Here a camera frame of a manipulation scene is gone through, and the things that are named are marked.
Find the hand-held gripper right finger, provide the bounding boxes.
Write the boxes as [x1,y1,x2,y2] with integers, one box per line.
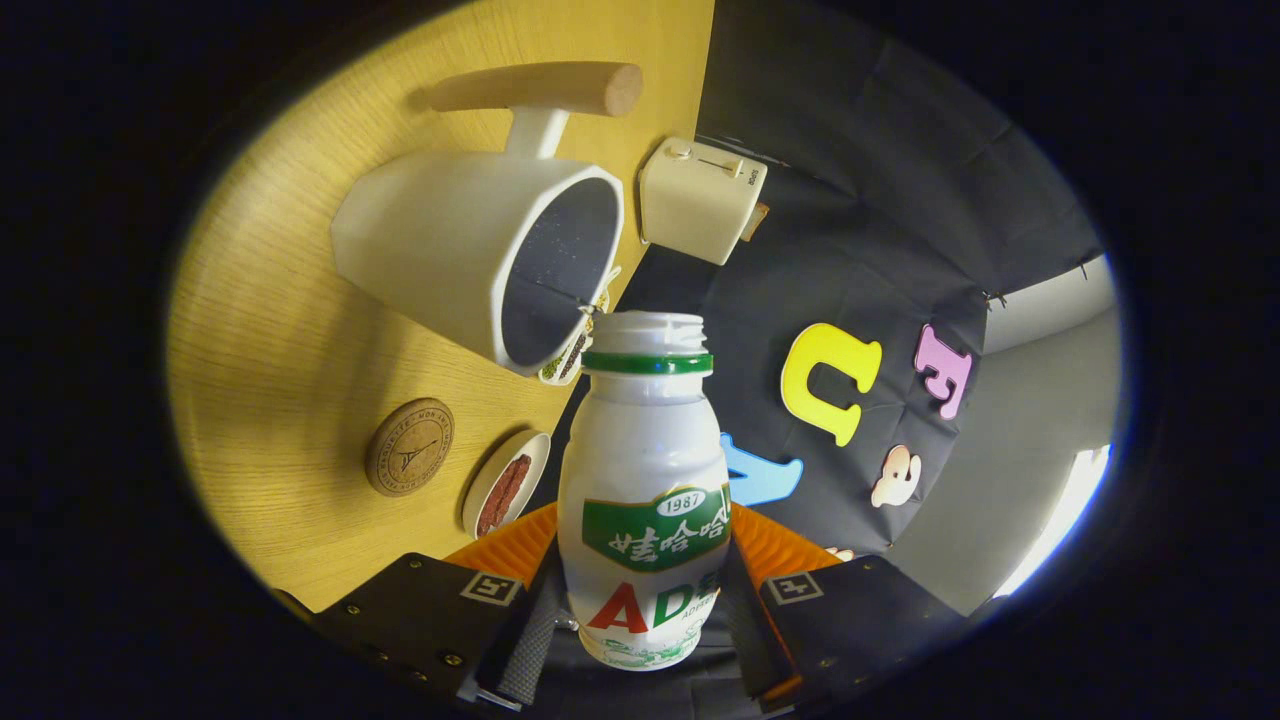
[718,502,971,713]

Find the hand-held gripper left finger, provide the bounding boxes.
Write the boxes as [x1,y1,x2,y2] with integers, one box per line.
[310,502,569,713]

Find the round cork coaster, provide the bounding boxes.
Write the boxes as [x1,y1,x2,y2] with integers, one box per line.
[364,398,455,498]

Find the white juice bottle green label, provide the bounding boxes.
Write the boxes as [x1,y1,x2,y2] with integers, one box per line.
[557,311,732,672]

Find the white cup wooden handle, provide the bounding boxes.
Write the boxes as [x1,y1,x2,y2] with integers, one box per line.
[330,62,644,378]

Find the sliced brown meat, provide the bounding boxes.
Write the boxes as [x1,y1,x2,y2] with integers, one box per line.
[476,454,534,539]

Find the white round plate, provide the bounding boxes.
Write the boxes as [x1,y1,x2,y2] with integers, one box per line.
[461,431,551,541]

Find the wooden table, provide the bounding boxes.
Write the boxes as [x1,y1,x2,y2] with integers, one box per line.
[165,0,716,613]

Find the white divided condiment dish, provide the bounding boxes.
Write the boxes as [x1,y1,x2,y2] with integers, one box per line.
[538,265,623,387]

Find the black backdrop cloth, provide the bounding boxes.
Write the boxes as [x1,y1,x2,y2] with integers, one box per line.
[540,0,1106,720]

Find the cream toaster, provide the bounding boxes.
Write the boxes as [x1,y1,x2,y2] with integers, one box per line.
[638,137,769,267]

